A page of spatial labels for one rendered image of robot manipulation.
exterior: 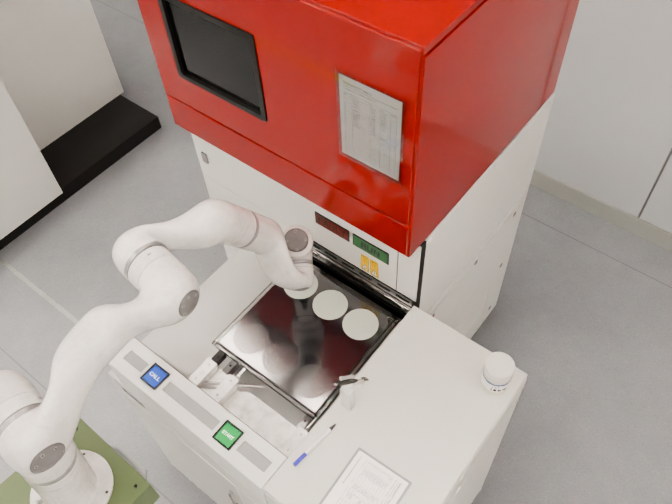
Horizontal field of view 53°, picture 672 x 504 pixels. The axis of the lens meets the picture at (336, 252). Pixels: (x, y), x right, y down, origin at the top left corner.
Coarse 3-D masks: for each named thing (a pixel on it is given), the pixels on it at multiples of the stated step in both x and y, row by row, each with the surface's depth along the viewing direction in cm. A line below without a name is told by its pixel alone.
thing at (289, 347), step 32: (320, 288) 194; (256, 320) 188; (288, 320) 188; (320, 320) 187; (384, 320) 186; (256, 352) 182; (288, 352) 182; (320, 352) 181; (352, 352) 181; (288, 384) 176; (320, 384) 176
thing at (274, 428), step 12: (216, 372) 181; (204, 384) 179; (240, 396) 177; (252, 396) 176; (228, 408) 175; (240, 408) 175; (252, 408) 174; (264, 408) 174; (252, 420) 172; (264, 420) 172; (276, 420) 172; (264, 432) 170; (276, 432) 170; (288, 432) 170; (276, 444) 168
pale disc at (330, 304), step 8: (320, 296) 192; (328, 296) 192; (336, 296) 192; (344, 296) 192; (320, 304) 191; (328, 304) 190; (336, 304) 190; (344, 304) 190; (320, 312) 189; (328, 312) 189; (336, 312) 189; (344, 312) 189
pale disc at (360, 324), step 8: (352, 312) 188; (360, 312) 188; (368, 312) 188; (344, 320) 187; (352, 320) 187; (360, 320) 187; (368, 320) 187; (376, 320) 187; (344, 328) 185; (352, 328) 185; (360, 328) 185; (368, 328) 185; (376, 328) 185; (352, 336) 184; (360, 336) 184; (368, 336) 184
